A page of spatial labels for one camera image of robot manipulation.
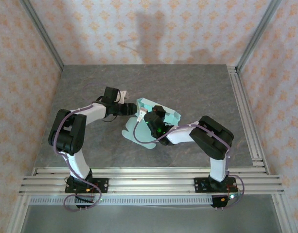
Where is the white slotted cable duct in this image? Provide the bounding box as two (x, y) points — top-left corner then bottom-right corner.
(29, 196), (214, 206)

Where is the aluminium side rail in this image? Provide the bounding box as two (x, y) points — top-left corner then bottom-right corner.
(227, 65), (271, 174)

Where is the black connector mount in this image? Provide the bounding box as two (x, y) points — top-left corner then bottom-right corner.
(210, 191), (242, 211)
(74, 193), (96, 211)

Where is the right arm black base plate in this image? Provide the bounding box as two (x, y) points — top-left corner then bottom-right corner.
(193, 177), (237, 194)

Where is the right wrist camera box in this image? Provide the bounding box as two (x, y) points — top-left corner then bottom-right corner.
(137, 107), (149, 122)

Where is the light green paper box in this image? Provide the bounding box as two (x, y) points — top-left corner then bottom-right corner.
(121, 98), (181, 150)

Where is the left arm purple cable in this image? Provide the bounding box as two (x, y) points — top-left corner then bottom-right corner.
(53, 83), (127, 212)

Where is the aluminium frame leg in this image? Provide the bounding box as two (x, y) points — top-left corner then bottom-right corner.
(271, 194), (298, 233)
(7, 194), (30, 233)

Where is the grey metal lower panel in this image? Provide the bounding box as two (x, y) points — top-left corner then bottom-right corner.
(22, 205), (285, 233)

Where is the aluminium frame post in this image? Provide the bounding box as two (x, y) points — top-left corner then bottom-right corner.
(19, 0), (65, 71)
(236, 0), (282, 71)

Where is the aluminium mounting rail beam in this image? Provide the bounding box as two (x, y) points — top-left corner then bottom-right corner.
(18, 166), (284, 195)

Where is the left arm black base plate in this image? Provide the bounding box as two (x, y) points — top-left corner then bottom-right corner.
(65, 178), (109, 194)

